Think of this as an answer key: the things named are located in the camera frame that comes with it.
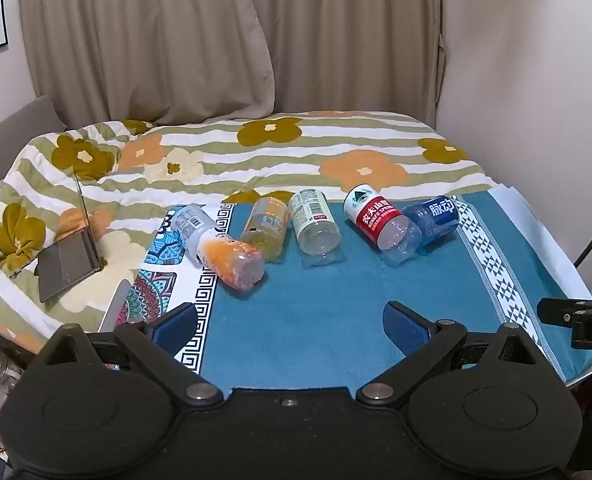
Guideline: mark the clear red label bottle cup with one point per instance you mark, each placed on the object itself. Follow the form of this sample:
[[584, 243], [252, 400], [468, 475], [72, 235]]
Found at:
[[375, 217]]

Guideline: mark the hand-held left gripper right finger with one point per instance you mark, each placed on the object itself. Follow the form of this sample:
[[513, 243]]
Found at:
[[404, 327]]

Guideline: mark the blue plastic bottle cup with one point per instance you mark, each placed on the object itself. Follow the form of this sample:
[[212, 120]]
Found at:
[[438, 215]]

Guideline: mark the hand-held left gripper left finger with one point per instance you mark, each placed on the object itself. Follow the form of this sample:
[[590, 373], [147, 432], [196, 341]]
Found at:
[[175, 327]]

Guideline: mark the white sheet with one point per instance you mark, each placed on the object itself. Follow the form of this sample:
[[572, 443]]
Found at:
[[530, 220]]

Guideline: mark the grey open laptop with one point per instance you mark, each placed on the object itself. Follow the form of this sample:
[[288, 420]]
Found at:
[[68, 260]]

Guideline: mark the clear bottle white label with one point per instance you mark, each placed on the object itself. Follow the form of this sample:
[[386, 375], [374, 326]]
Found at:
[[312, 216]]

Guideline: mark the floral striped blanket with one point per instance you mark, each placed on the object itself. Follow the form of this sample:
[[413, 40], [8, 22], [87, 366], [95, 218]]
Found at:
[[276, 155]]

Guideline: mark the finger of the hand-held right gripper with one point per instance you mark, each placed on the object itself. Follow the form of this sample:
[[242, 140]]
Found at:
[[555, 310]]

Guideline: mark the orange plastic bottle cup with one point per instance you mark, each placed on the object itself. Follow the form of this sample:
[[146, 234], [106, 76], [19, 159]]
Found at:
[[226, 257]]

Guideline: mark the yellow plastic bottle cup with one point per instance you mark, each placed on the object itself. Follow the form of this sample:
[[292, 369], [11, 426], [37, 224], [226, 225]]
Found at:
[[266, 225]]

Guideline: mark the silver tablet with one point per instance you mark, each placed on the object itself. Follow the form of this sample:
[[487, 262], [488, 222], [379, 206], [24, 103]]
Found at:
[[113, 307]]

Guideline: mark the grey headboard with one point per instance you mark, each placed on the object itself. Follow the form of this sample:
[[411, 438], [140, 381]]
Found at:
[[11, 125]]

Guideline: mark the teal patterned tablecloth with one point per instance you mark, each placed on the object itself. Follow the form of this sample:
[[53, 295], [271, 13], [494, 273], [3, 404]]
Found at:
[[316, 300]]

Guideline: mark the beige curtain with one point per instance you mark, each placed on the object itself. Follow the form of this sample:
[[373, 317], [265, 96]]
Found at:
[[141, 35], [355, 35]]

